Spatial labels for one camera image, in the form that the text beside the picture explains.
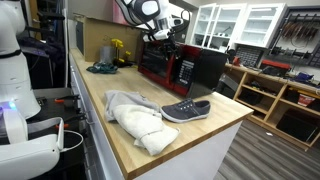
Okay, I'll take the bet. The blue tool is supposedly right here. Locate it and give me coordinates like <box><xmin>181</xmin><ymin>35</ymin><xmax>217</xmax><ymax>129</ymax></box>
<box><xmin>294</xmin><ymin>71</ymin><xmax>315</xmax><ymax>84</ymax></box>

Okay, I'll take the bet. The pink poster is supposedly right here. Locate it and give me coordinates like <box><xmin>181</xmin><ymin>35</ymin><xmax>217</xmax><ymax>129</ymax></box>
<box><xmin>112</xmin><ymin>0</ymin><xmax>133</xmax><ymax>26</ymax></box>

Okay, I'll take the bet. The black clamp orange handle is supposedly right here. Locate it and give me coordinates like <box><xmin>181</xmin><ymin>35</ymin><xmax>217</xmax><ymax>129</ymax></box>
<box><xmin>54</xmin><ymin>94</ymin><xmax>81</xmax><ymax>104</ymax></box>
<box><xmin>54</xmin><ymin>113</ymin><xmax>88</xmax><ymax>131</ymax></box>

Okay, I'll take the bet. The white towel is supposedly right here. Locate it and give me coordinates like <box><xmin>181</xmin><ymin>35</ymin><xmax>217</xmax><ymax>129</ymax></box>
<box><xmin>112</xmin><ymin>103</ymin><xmax>181</xmax><ymax>157</ymax></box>

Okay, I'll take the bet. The black red microwave body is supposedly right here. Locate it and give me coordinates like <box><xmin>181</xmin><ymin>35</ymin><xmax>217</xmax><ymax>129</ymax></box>
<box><xmin>137</xmin><ymin>31</ymin><xmax>230</xmax><ymax>100</ymax></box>

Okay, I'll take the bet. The black crate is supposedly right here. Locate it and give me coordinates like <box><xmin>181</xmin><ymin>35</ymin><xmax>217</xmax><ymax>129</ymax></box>
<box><xmin>215</xmin><ymin>73</ymin><xmax>240</xmax><ymax>100</ymax></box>

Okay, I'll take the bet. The dark green cloth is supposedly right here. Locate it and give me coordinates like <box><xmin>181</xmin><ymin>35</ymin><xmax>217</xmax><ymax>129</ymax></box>
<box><xmin>86</xmin><ymin>61</ymin><xmax>119</xmax><ymax>75</ymax></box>

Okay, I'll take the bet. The yellow handled tool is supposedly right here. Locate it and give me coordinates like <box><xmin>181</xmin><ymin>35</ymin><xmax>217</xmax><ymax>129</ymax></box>
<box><xmin>111</xmin><ymin>38</ymin><xmax>133</xmax><ymax>65</ymax></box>

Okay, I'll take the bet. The wall tool rack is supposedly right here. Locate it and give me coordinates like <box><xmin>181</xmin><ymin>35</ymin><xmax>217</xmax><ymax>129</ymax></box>
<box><xmin>268</xmin><ymin>6</ymin><xmax>320</xmax><ymax>68</ymax></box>

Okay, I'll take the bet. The large black case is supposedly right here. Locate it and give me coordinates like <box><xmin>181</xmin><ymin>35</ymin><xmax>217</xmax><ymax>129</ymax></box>
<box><xmin>275</xmin><ymin>109</ymin><xmax>320</xmax><ymax>144</ymax></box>

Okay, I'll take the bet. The grey metal cylinder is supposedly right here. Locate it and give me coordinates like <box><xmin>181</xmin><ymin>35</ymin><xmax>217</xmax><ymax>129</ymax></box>
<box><xmin>99</xmin><ymin>45</ymin><xmax>116</xmax><ymax>65</ymax></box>

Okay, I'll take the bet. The white workbench cabinet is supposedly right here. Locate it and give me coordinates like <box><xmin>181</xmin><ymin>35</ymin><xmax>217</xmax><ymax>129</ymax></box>
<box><xmin>68</xmin><ymin>49</ymin><xmax>244</xmax><ymax>180</ymax></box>

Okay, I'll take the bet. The red toolbox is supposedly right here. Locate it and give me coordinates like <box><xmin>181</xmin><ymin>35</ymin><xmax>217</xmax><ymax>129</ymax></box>
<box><xmin>259</xmin><ymin>59</ymin><xmax>293</xmax><ymax>78</ymax></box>

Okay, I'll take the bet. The red white bin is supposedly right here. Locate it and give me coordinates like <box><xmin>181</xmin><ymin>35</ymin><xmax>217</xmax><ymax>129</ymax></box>
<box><xmin>297</xmin><ymin>93</ymin><xmax>316</xmax><ymax>108</ymax></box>

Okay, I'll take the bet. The black parts organizer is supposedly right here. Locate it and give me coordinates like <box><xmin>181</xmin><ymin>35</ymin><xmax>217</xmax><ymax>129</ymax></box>
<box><xmin>234</xmin><ymin>44</ymin><xmax>265</xmax><ymax>68</ymax></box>

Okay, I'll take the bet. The white cable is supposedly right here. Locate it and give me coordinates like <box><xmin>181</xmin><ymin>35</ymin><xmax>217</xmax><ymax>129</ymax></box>
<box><xmin>59</xmin><ymin>129</ymin><xmax>85</xmax><ymax>153</ymax></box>

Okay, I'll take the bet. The grey towel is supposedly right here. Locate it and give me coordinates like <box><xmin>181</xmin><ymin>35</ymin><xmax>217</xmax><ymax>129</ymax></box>
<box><xmin>103</xmin><ymin>89</ymin><xmax>161</xmax><ymax>123</ymax></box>

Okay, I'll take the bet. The small black bin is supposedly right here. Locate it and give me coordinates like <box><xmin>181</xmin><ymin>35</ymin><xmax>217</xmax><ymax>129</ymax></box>
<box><xmin>238</xmin><ymin>88</ymin><xmax>264</xmax><ymax>106</ymax></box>

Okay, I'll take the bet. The dark grey sneaker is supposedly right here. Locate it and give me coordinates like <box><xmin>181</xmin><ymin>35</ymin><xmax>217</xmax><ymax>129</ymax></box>
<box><xmin>160</xmin><ymin>98</ymin><xmax>212</xmax><ymax>124</ymax></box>

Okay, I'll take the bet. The red microwave door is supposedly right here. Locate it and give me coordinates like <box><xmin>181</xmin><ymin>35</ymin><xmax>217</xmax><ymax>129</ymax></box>
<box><xmin>137</xmin><ymin>34</ymin><xmax>178</xmax><ymax>90</ymax></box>

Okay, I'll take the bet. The wooden shelving unit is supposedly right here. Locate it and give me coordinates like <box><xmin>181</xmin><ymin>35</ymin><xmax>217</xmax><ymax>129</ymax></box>
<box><xmin>225</xmin><ymin>63</ymin><xmax>320</xmax><ymax>152</ymax></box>

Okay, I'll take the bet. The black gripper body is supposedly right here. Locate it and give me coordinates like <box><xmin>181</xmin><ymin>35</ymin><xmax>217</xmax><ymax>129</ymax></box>
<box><xmin>161</xmin><ymin>29</ymin><xmax>184</xmax><ymax>48</ymax></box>

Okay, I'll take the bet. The white glass door cabinet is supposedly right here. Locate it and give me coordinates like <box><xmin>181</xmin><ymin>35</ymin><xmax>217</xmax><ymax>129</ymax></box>
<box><xmin>191</xmin><ymin>2</ymin><xmax>288</xmax><ymax>50</ymax></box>

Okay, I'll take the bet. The large cardboard box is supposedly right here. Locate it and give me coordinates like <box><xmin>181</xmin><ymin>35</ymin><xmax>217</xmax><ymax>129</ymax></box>
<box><xmin>75</xmin><ymin>15</ymin><xmax>143</xmax><ymax>64</ymax></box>

